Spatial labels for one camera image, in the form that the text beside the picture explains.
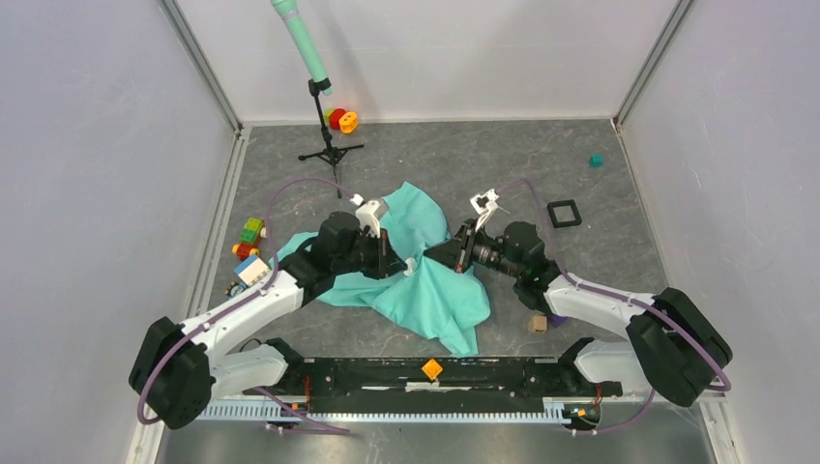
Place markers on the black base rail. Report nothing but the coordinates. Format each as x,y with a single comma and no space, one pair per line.
398,385

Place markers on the black square frame far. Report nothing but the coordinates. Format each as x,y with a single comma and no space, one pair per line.
563,213

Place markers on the colourful toy brick train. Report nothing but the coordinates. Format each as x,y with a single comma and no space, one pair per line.
254,231

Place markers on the red orange toy rings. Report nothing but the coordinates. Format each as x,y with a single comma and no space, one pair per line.
341,120

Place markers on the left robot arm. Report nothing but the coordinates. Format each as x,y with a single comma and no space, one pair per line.
181,367

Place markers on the small teal cube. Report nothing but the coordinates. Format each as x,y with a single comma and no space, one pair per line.
596,161

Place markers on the black tripod stand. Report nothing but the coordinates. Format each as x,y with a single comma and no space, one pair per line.
330,154

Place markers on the orange diamond marker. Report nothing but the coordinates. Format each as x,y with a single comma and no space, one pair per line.
432,369

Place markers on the blue white toy brick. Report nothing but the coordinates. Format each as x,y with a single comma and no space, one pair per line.
252,270

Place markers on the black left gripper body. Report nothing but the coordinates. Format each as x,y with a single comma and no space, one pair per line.
368,254

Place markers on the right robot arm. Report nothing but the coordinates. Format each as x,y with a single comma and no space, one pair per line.
666,345

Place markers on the purple toy brick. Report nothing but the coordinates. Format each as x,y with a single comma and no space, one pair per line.
555,320

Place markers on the mint green garment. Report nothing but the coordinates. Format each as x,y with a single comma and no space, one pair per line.
433,301

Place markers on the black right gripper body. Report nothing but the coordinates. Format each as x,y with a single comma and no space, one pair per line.
481,250

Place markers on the small wooden cube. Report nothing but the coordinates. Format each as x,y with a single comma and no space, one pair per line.
538,324

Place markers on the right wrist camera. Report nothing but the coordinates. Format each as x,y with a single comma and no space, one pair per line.
485,205

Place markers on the mint green microphone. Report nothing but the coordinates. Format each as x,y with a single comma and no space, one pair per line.
289,13

